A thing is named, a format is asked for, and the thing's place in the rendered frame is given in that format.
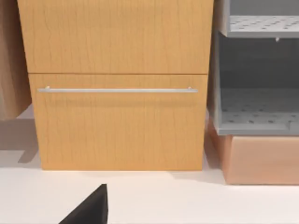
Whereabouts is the grey cabinet with dark inside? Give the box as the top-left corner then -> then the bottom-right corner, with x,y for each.
209,0 -> 299,136

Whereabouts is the wooden drawer front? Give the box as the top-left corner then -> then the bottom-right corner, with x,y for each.
16,0 -> 214,75
28,73 -> 209,171

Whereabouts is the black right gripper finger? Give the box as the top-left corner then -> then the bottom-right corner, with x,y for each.
58,183 -> 109,224

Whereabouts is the wooden cupboard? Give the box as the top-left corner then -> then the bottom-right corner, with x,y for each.
0,0 -> 32,121

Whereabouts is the salmon-coloured box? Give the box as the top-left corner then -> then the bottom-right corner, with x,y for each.
206,116 -> 299,186

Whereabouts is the long metal handle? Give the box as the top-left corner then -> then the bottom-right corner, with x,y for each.
37,86 -> 199,94

